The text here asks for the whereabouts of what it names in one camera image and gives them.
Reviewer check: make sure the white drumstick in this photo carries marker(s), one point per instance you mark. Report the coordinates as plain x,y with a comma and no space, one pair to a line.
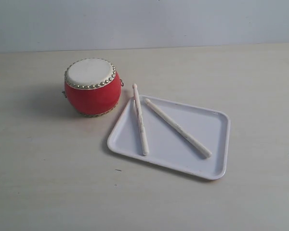
198,145
141,126

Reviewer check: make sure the white plastic tray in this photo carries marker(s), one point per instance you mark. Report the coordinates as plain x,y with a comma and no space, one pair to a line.
167,148

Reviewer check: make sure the small red drum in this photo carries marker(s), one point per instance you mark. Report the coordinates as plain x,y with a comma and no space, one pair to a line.
92,86

